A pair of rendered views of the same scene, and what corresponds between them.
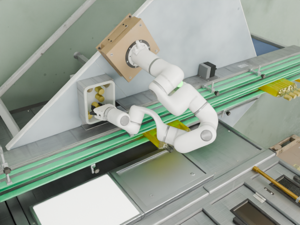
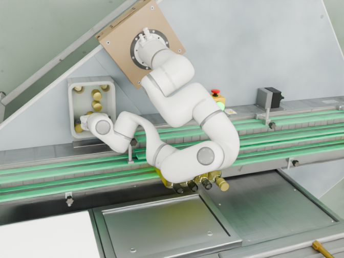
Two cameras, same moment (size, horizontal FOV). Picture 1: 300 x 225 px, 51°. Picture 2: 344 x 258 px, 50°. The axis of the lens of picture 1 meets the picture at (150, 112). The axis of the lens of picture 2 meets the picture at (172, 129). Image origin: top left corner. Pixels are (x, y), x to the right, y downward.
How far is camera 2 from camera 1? 0.59 m
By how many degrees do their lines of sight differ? 18
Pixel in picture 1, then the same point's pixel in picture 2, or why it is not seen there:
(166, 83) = (163, 77)
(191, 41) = (244, 52)
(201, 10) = (259, 9)
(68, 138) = (46, 153)
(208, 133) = (208, 153)
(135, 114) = (122, 122)
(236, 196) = not seen: outside the picture
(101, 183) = (73, 221)
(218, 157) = (263, 221)
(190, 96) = (195, 98)
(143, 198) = (119, 250)
